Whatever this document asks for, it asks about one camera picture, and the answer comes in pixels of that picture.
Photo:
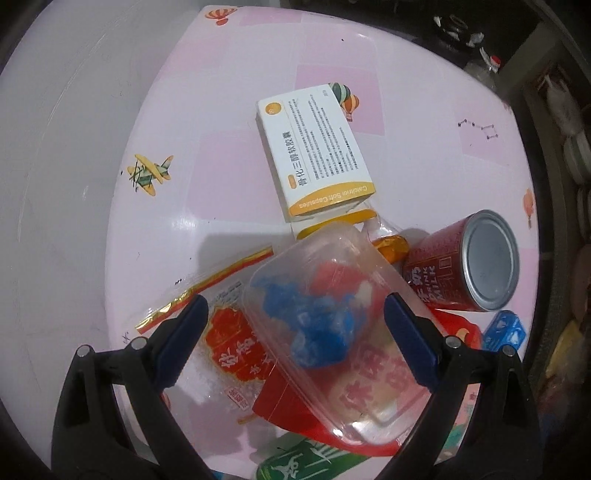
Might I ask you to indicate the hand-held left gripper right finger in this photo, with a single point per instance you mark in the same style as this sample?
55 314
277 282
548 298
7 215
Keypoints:
411 341

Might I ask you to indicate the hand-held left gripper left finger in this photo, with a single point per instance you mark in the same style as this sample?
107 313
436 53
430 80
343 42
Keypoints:
184 341

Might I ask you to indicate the clear snack bag red label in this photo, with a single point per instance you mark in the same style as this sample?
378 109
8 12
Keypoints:
231 337

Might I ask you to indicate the clear plastic food container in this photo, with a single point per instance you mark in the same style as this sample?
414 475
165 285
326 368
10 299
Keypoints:
369 369

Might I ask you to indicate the red milk can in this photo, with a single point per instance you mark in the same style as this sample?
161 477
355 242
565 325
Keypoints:
434 263

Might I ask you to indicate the red paper box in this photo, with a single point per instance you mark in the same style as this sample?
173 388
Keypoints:
281 401

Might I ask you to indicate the green plastic bottle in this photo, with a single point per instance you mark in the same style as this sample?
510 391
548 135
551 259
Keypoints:
304 461

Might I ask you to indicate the white and orange medicine box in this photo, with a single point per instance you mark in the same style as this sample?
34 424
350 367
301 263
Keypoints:
314 138

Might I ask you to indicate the blue and white toothpaste box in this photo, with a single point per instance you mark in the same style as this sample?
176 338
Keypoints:
503 330

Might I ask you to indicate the orange foil wrapper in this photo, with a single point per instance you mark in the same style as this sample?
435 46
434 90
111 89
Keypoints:
392 247

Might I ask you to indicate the blue crumpled wrapper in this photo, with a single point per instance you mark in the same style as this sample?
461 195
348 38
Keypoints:
314 323

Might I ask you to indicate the stack of white bowls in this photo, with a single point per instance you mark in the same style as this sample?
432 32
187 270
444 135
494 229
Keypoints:
579 157

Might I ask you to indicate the cooking oil bottle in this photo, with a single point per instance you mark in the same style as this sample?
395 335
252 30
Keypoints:
485 74

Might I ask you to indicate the white plastic bag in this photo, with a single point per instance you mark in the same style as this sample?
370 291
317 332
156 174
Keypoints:
563 108

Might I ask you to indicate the dark ceramic jar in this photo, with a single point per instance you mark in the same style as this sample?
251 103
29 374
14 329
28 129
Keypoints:
455 34

